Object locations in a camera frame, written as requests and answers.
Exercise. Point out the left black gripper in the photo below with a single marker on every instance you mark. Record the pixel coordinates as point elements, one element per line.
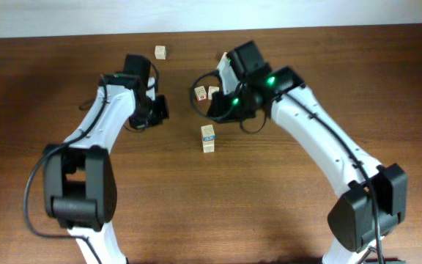
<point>162,104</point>

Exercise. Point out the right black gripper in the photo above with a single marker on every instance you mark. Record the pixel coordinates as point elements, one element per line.
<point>219,105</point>

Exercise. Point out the wooden block blue side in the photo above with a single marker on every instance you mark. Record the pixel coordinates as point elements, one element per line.
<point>207,133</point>

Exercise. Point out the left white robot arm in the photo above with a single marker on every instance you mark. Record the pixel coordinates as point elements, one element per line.
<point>79,184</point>

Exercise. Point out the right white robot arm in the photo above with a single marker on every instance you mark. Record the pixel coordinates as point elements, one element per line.
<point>372,198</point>

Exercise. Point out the wooden block red side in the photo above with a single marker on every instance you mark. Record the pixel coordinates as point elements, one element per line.
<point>224,56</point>

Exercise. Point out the wooden block red letter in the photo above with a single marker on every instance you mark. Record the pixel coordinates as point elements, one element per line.
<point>200,93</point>

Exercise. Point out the far wooden block green side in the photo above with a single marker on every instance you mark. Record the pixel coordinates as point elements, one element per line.
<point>160,52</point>

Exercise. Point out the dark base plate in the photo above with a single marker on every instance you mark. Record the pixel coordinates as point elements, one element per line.
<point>387,261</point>

